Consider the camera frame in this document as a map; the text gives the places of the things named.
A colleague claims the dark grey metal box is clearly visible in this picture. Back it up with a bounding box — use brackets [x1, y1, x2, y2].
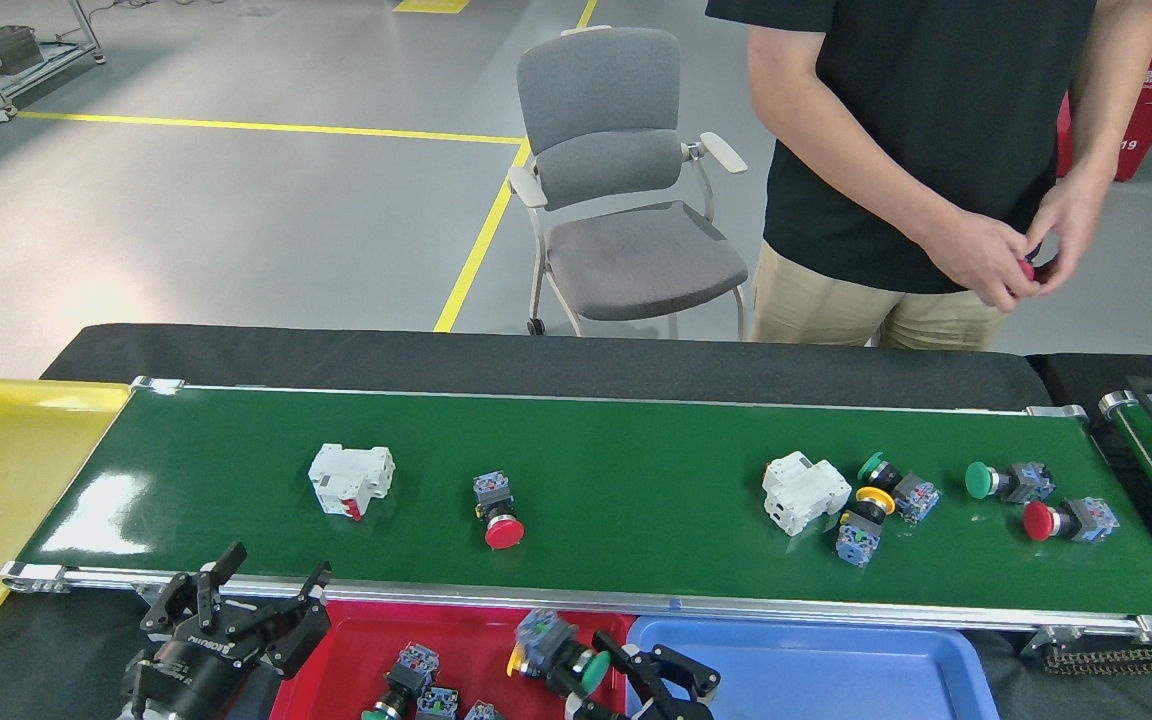
[0, 25, 45, 76]

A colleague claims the person's right hand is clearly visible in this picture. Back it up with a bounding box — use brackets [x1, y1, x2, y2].
[924, 210, 1037, 313]

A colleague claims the person's left hand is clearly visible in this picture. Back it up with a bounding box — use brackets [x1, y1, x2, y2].
[1024, 178, 1107, 298]

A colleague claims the grey office chair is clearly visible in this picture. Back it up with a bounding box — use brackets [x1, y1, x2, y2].
[506, 25, 752, 341]

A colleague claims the red plastic tray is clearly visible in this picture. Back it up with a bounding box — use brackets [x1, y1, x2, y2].
[268, 600, 637, 720]

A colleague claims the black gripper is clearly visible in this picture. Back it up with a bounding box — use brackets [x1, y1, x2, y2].
[140, 542, 334, 717]

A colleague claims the white circuit breaker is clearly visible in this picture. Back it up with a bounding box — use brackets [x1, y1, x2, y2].
[307, 443, 397, 522]
[761, 451, 853, 538]

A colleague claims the roller drive chain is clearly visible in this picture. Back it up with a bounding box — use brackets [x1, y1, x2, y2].
[1041, 645, 1152, 676]

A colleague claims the blue plastic tray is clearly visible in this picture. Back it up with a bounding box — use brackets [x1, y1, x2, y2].
[626, 615, 1002, 720]

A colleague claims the yellow plastic tray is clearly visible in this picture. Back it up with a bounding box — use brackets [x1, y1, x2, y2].
[0, 378, 132, 626]

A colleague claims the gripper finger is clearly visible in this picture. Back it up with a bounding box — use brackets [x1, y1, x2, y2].
[566, 631, 653, 720]
[650, 645, 723, 720]

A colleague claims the person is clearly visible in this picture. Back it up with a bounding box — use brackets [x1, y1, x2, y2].
[704, 0, 1152, 351]

